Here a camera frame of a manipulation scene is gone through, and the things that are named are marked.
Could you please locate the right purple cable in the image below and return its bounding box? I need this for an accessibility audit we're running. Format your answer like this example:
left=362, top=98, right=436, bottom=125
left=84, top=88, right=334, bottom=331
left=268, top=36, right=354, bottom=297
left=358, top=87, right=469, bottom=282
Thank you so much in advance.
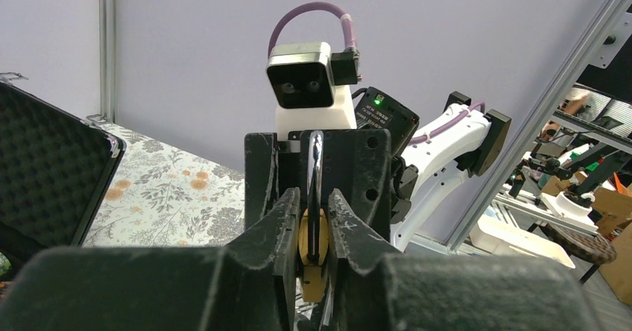
left=268, top=1, right=358, bottom=58

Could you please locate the floral table mat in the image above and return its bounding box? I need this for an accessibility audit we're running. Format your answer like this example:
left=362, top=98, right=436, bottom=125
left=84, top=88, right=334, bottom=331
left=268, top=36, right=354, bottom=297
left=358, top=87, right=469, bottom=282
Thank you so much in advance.
left=83, top=123, right=244, bottom=247

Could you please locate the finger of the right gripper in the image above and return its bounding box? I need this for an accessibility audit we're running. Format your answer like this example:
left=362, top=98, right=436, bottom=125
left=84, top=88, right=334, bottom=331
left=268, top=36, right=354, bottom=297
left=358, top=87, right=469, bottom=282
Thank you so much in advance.
left=322, top=129, right=392, bottom=239
left=244, top=133, right=278, bottom=230

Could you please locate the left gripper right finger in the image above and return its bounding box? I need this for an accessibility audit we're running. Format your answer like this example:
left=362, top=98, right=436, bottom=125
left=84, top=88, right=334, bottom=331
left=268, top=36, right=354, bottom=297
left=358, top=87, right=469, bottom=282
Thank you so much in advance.
left=328, top=190, right=603, bottom=330

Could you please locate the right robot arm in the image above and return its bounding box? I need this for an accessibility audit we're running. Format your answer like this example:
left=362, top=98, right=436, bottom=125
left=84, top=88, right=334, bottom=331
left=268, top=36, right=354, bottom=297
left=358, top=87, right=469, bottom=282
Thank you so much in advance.
left=244, top=87, right=511, bottom=250

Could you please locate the black poker chip case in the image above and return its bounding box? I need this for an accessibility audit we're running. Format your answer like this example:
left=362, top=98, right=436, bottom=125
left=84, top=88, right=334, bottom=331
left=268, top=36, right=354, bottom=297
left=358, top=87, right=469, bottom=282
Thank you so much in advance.
left=1, top=83, right=127, bottom=269

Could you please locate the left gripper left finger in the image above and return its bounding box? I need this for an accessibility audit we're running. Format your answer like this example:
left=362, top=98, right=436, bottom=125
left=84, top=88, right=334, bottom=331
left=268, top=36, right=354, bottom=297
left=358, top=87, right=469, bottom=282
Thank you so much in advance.
left=1, top=189, right=300, bottom=330

